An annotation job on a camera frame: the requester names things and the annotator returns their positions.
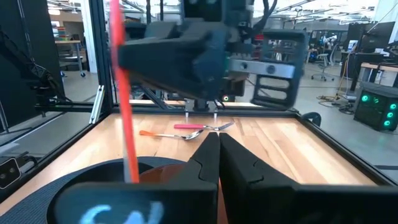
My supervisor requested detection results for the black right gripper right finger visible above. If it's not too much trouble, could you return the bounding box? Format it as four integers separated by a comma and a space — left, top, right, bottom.
219, 132, 398, 224

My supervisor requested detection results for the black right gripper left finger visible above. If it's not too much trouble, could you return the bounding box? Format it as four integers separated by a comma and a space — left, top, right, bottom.
52, 132, 221, 224

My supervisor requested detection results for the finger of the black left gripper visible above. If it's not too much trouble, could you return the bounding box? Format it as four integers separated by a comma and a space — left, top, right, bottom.
144, 19, 188, 40
118, 30, 230, 101

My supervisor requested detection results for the black bowl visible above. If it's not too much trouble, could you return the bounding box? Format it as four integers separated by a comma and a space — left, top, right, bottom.
46, 157, 190, 224

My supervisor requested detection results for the fork with pink handle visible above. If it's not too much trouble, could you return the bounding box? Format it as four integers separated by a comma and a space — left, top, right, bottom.
173, 121, 234, 132

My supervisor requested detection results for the red drinking straw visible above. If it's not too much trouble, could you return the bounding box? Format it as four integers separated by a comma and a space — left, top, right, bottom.
109, 0, 141, 184

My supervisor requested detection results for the spoon with orange handle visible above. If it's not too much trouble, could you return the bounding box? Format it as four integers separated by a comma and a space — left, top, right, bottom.
139, 129, 205, 141

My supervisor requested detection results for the office chair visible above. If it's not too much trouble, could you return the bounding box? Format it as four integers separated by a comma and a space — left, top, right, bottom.
311, 52, 336, 82

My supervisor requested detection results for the rolling table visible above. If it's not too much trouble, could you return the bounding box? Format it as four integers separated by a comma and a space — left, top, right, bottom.
54, 39, 87, 78

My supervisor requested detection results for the black monitor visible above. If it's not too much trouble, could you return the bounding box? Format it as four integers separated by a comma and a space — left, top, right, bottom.
346, 21, 396, 54

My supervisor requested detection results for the computer tower with green lights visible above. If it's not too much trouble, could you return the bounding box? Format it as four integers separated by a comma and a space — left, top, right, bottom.
353, 81, 398, 132

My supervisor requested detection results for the wooden desk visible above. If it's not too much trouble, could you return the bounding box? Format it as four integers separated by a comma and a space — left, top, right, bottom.
360, 62, 398, 85

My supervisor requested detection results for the black partition panel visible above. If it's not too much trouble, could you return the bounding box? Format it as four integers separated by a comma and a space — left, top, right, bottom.
0, 0, 65, 134

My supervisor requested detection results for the black frame clip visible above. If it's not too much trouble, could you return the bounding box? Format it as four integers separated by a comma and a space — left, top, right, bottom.
300, 111, 323, 128

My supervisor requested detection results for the black aluminium table frame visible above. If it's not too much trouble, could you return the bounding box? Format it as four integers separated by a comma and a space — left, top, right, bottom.
0, 0, 398, 200

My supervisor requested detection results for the silver metal bracket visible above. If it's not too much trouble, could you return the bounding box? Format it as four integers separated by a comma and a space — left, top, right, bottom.
89, 85, 105, 125

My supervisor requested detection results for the silver table-level camera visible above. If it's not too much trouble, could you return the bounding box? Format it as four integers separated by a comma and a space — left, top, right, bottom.
0, 157, 22, 190

